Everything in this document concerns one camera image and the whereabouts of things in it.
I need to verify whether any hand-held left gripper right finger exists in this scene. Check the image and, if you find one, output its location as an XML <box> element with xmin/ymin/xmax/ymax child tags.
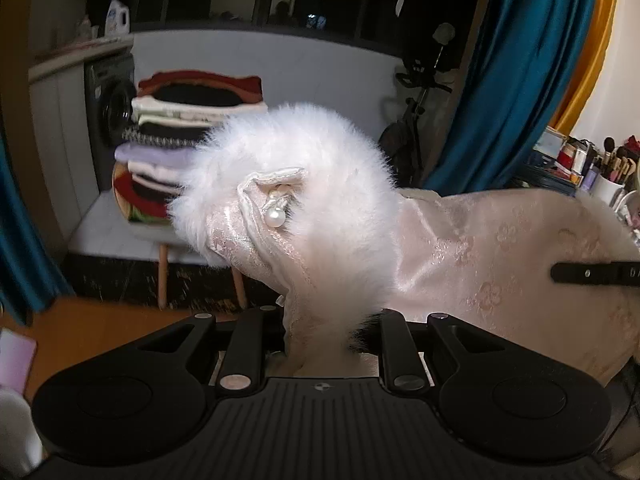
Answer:
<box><xmin>376</xmin><ymin>309</ymin><xmax>507</xmax><ymax>392</ymax></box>

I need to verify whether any white rounded object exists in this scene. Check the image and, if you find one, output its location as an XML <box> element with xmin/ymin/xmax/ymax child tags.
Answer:
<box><xmin>0</xmin><ymin>389</ymin><xmax>45</xmax><ymax>479</ymax></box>

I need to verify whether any pile of cosmetic boxes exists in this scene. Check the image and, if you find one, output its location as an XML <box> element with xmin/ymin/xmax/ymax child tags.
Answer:
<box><xmin>522</xmin><ymin>126</ymin><xmax>598</xmax><ymax>197</ymax></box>

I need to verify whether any dark front-load washing machine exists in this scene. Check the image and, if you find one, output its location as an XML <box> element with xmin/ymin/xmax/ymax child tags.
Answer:
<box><xmin>83</xmin><ymin>52</ymin><xmax>137</xmax><ymax>194</ymax></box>

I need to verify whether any white brush holder cup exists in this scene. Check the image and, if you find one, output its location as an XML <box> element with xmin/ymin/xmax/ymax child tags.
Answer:
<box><xmin>590</xmin><ymin>174</ymin><xmax>627</xmax><ymax>207</ymax></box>

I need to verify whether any white detergent bottle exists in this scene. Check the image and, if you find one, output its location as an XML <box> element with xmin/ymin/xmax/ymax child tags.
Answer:
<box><xmin>101</xmin><ymin>0</ymin><xmax>132</xmax><ymax>37</ymax></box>

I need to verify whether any black exercise bike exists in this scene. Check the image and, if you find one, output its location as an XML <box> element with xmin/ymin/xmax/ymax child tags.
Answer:
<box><xmin>376</xmin><ymin>22</ymin><xmax>467</xmax><ymax>189</ymax></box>

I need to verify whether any pink flat object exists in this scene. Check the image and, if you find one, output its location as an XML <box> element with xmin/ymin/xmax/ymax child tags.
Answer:
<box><xmin>0</xmin><ymin>331</ymin><xmax>39</xmax><ymax>397</ymax></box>

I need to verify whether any teal curtain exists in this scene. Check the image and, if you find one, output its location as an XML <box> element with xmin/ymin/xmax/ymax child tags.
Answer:
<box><xmin>421</xmin><ymin>0</ymin><xmax>602</xmax><ymax>197</ymax></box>
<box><xmin>0</xmin><ymin>120</ymin><xmax>77</xmax><ymax>327</ymax></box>

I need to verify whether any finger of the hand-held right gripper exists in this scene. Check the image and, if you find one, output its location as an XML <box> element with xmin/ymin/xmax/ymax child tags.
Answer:
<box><xmin>549</xmin><ymin>258</ymin><xmax>640</xmax><ymax>289</ymax></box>

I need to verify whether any stack of folded clothes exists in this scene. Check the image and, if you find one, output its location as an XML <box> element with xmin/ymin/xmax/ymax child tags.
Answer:
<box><xmin>113</xmin><ymin>70</ymin><xmax>266</xmax><ymax>226</ymax></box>

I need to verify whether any pink satin fur-trimmed garment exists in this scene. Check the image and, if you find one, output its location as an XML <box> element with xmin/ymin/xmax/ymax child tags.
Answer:
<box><xmin>167</xmin><ymin>102</ymin><xmax>640</xmax><ymax>480</ymax></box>

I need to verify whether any bunch of makeup brushes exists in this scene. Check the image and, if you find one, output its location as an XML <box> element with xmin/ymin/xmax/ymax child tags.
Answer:
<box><xmin>591</xmin><ymin>136</ymin><xmax>640</xmax><ymax>185</ymax></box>

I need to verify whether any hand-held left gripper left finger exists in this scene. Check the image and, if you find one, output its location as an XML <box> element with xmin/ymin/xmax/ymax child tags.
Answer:
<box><xmin>136</xmin><ymin>304</ymin><xmax>287</xmax><ymax>392</ymax></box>

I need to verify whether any yellow curtain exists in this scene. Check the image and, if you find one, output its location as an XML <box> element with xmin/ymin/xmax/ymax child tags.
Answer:
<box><xmin>549</xmin><ymin>0</ymin><xmax>622</xmax><ymax>137</ymax></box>

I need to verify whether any wooden stool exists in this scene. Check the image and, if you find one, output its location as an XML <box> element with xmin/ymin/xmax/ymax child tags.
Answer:
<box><xmin>127</xmin><ymin>217</ymin><xmax>249</xmax><ymax>312</ymax></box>

